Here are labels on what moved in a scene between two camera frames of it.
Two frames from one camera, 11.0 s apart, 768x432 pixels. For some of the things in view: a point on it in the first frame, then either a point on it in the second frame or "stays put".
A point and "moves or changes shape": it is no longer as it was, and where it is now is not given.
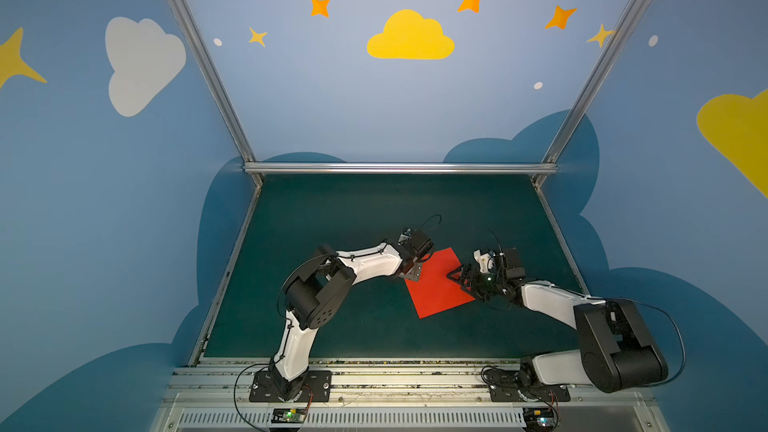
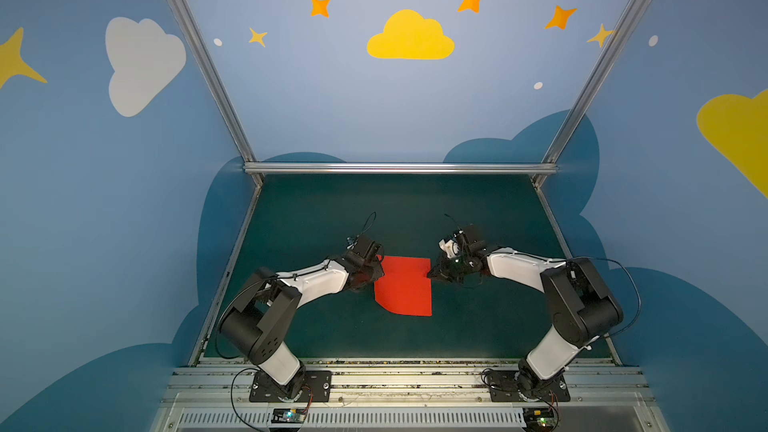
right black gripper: x=471 y=279 → x=444 y=267
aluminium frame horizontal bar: x=400 y=168 stays put
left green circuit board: x=288 y=415 stays put
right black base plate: x=505 y=386 stays put
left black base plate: x=317 y=387 stays put
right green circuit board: x=538 y=419 stays put
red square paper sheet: x=434 y=291 moves or changes shape
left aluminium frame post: x=207 y=59 stays put
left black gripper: x=413 y=270 → x=372 y=267
